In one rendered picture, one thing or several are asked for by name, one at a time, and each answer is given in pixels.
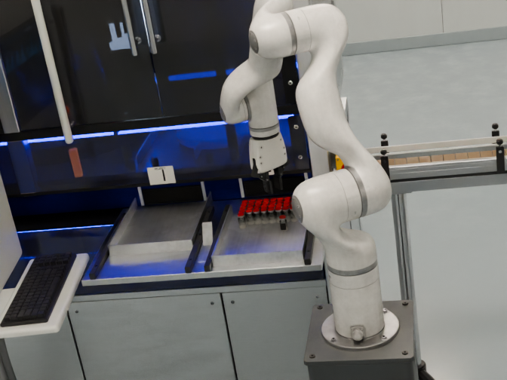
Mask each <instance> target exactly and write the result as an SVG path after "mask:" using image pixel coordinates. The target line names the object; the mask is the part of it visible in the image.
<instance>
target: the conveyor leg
mask: <svg viewBox="0 0 507 380"><path fill-rule="evenodd" d="M407 193H412V192H399V193H392V197H391V199H392V213H393V222H394V230H395V244H396V252H397V260H398V275H399V283H400V291H401V300H412V301H413V321H414V335H415V343H416V359H417V367H419V366H421V364H422V361H421V352H420V343H419V327H418V319H417V310H416V294H415V286H414V277H413V261H412V252H411V244H410V228H409V219H408V211H407V195H406V194H407Z"/></svg>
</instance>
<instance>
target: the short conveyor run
mask: <svg viewBox="0 0 507 380"><path fill-rule="evenodd" d="M498 127H499V125H498V124H497V123H493V124H492V128H493V129H494V130H492V131H491V132H492V137H484V138H474V139H458V140H450V141H440V142H425V143H415V144H407V145H398V146H389V142H388V140H386V138H387V134H385V133H382V134H381V135H380V136H381V139H383V140H381V147H373V148H366V150H368V152H369V153H370V154H373V153H380V154H375V155H372V156H373V157H374V158H375V159H376V160H377V161H378V163H379V164H380V165H381V166H382V168H383V169H384V171H385V172H386V173H387V175H388V177H389V179H390V181H391V185H392V193H399V192H417V191H427V190H437V189H447V188H465V187H475V186H485V185H503V184H507V136H499V130H496V129H497V128H498ZM503 142H506V143H503ZM486 143H492V144H488V145H479V146H468V145H477V144H486ZM451 146H462V147H453V148H444V149H433V148H443V147H451ZM417 149H427V150H419V151H410V152H399V151H408V150H417ZM390 152H393V153H390Z"/></svg>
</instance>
